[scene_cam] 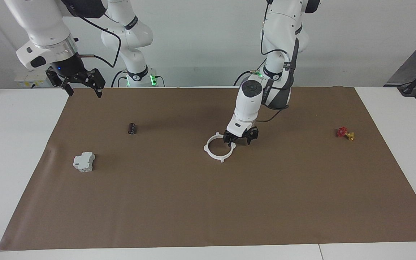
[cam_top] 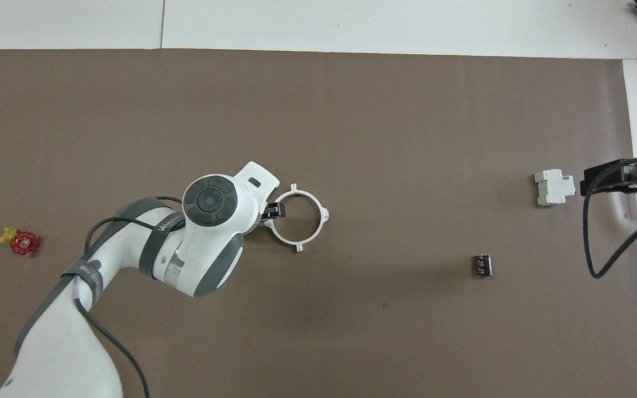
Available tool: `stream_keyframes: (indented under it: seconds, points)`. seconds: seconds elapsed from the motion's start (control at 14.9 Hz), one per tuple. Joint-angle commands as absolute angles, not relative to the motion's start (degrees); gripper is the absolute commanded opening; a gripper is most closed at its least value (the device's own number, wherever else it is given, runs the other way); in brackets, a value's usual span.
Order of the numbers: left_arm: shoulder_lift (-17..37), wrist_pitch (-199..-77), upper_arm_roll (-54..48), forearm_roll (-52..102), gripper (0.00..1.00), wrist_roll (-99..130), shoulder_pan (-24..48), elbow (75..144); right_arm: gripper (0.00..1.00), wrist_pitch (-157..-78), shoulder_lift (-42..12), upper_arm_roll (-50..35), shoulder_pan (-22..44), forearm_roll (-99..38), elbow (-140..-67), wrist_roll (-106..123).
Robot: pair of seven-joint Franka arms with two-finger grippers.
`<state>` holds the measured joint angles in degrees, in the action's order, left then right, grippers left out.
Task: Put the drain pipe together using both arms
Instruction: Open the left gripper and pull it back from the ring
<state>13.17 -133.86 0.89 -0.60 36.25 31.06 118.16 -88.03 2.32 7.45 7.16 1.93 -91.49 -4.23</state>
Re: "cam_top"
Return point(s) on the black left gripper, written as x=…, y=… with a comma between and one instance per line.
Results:
x=267, y=214

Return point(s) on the black cylindrical capacitor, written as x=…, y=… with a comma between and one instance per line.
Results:
x=483, y=265

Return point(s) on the white circuit breaker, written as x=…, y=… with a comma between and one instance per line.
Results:
x=553, y=188

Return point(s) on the brown paper table mat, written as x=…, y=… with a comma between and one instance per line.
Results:
x=351, y=110

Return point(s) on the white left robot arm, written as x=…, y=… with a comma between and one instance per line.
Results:
x=202, y=237

